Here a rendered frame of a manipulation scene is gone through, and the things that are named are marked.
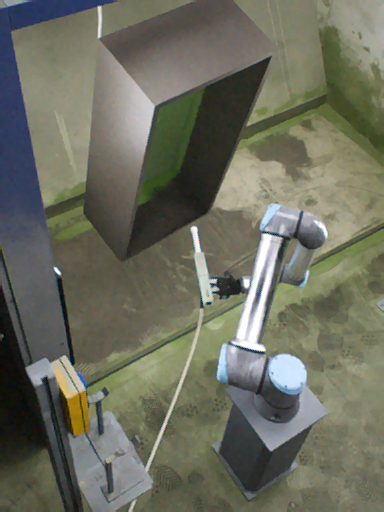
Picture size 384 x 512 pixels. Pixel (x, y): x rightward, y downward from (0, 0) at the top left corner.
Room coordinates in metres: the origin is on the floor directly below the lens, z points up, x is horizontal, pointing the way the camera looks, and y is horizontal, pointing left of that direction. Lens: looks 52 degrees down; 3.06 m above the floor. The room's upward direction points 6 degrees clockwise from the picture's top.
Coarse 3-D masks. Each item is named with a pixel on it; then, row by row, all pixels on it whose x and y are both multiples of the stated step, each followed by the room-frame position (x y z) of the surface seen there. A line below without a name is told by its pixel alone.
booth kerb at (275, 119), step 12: (324, 96) 3.87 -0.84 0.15; (288, 108) 3.66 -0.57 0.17; (300, 108) 3.73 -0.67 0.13; (312, 108) 3.81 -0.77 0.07; (264, 120) 3.52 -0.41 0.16; (276, 120) 3.60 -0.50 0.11; (252, 132) 3.46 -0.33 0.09; (84, 192) 2.64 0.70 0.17; (60, 204) 2.54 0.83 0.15; (72, 204) 2.59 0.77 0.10; (84, 204) 2.63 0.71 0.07; (48, 216) 2.48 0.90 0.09
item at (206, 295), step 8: (192, 232) 2.09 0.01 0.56; (200, 256) 1.92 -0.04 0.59; (200, 264) 1.87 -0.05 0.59; (200, 272) 1.82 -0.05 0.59; (200, 280) 1.77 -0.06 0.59; (208, 280) 1.77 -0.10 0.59; (200, 288) 1.74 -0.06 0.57; (208, 288) 1.72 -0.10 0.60; (200, 296) 1.75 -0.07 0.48; (208, 296) 1.67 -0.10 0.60; (200, 304) 1.75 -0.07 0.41; (208, 304) 1.65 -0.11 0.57
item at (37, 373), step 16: (32, 368) 0.70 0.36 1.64; (48, 368) 0.70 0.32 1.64; (32, 384) 0.66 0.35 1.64; (48, 384) 0.68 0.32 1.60; (48, 400) 0.68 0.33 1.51; (48, 416) 0.66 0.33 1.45; (64, 416) 0.69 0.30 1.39; (48, 432) 0.65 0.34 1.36; (64, 432) 0.68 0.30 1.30; (48, 448) 0.68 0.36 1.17; (64, 448) 0.67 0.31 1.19; (64, 464) 0.67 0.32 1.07; (64, 480) 0.66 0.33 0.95; (64, 496) 0.65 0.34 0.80; (80, 496) 0.69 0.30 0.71
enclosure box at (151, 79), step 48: (144, 48) 1.99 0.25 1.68; (192, 48) 2.05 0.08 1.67; (240, 48) 2.11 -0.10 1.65; (96, 96) 2.01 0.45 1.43; (144, 96) 1.78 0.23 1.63; (192, 96) 2.49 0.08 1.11; (240, 96) 2.27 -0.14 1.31; (96, 144) 2.03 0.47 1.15; (144, 144) 1.78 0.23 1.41; (192, 144) 2.47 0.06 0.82; (96, 192) 2.05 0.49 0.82; (144, 192) 2.37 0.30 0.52; (192, 192) 2.44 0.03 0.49; (144, 240) 2.07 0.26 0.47
